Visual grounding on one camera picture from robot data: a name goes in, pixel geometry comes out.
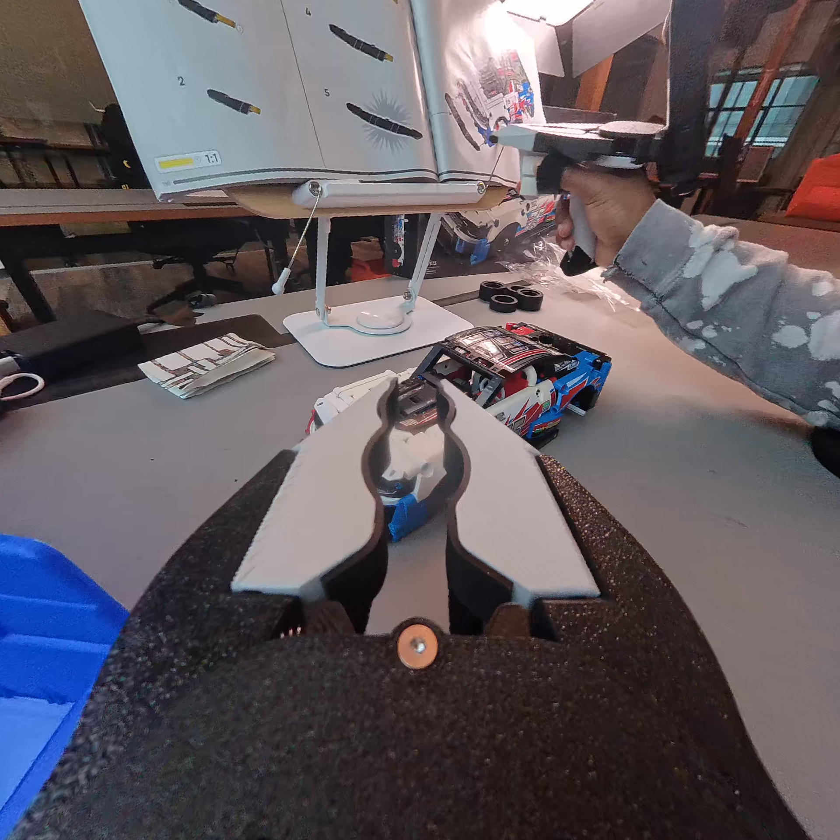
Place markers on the black office chair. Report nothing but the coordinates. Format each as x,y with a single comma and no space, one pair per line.
203,262

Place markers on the brown background table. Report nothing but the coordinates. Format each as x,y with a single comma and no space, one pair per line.
98,207

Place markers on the toy car box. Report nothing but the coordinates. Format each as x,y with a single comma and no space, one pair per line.
459,243

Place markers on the blue plastic bin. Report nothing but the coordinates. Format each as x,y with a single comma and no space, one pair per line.
46,623

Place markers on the toy brick race car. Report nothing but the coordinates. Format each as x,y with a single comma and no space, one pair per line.
525,380

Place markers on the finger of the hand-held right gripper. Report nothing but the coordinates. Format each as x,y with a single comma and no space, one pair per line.
522,139

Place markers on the open instruction booklet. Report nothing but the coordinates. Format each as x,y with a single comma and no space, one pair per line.
262,131

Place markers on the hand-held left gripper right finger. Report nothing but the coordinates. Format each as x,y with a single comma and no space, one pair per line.
518,525

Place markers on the black rimless toy tire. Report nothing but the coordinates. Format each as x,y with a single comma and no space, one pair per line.
492,290

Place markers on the person's right hand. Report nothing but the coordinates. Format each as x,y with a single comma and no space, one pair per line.
617,210

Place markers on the folded sticker sheet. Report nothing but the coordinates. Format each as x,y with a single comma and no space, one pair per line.
203,364

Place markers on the clear plastic bags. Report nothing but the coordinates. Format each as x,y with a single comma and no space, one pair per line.
590,282

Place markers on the white book stand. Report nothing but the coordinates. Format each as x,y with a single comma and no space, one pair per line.
394,334

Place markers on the person's right forearm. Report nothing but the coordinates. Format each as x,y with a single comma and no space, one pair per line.
735,308

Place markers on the studio light panel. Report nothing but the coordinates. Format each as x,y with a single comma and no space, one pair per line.
590,33

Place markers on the window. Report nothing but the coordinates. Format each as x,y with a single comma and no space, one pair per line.
768,111

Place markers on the black toy wheel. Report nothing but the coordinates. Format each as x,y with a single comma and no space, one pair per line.
504,305
530,300

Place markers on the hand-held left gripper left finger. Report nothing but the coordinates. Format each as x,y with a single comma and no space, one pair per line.
308,525

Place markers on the orange plastic bin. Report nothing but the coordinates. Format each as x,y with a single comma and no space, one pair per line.
814,190

